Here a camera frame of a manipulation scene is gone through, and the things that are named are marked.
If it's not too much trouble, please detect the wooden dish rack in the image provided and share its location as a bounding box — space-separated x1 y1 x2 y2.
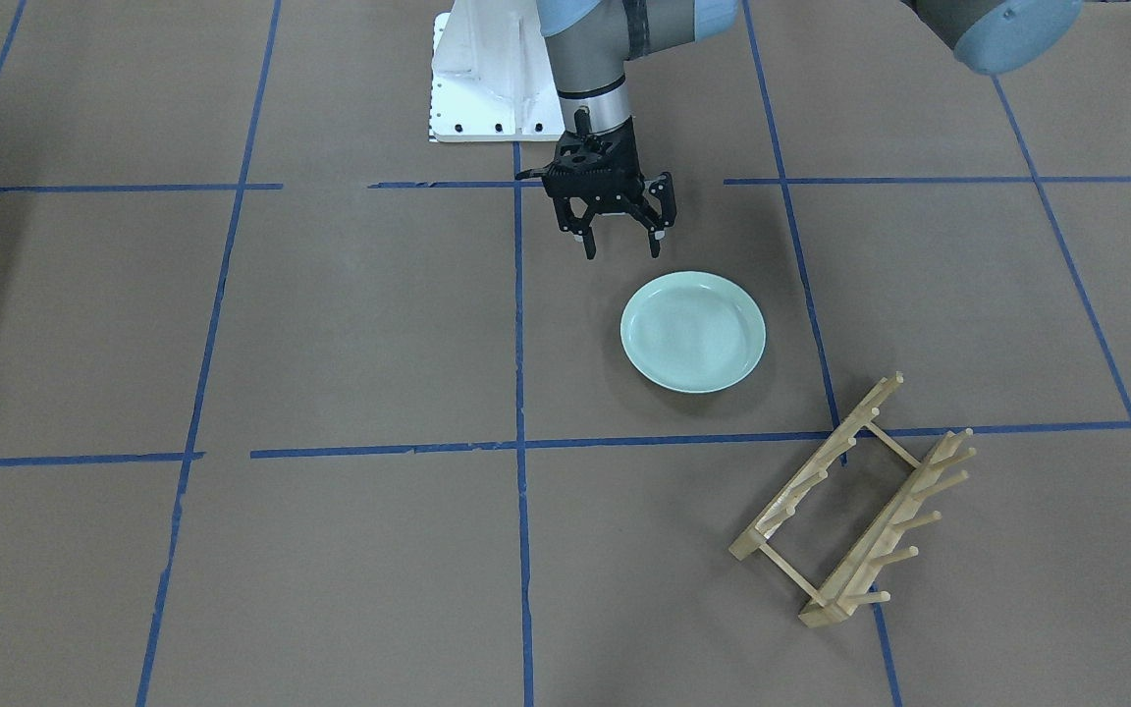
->
727 372 977 627

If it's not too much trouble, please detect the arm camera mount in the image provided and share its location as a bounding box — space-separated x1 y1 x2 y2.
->
513 117 645 198

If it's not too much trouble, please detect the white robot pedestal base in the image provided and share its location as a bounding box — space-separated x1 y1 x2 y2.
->
428 0 606 144

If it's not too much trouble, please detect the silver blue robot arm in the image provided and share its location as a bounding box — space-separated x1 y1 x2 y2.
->
517 1 1082 258

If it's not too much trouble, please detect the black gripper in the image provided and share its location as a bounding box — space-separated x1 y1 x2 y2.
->
539 118 676 260

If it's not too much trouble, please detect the light green plate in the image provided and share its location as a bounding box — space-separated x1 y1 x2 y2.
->
619 270 767 394

